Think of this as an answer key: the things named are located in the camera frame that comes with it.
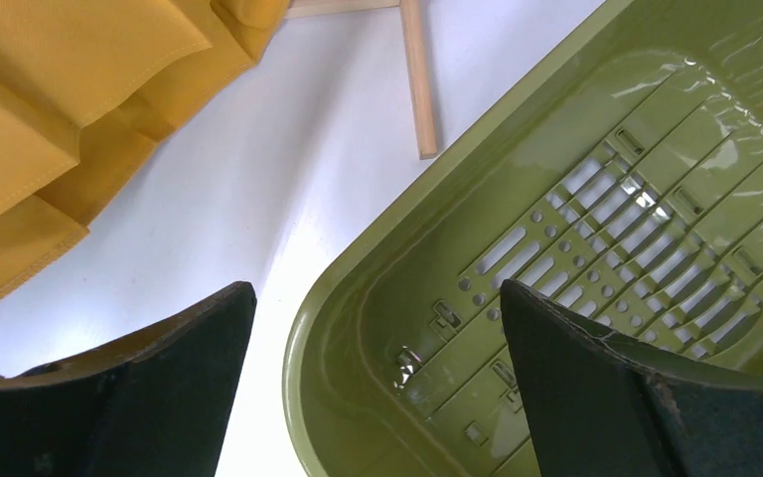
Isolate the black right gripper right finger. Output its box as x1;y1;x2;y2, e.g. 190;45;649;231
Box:
500;280;763;476

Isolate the olive green plastic basket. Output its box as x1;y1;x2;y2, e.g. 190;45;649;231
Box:
283;1;763;476

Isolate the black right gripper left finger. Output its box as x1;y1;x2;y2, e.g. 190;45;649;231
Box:
0;281;256;476

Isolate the yellow skirt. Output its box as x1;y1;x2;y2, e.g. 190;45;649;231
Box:
0;1;288;299

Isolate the wooden clothes rack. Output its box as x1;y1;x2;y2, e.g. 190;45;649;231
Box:
286;0;440;160

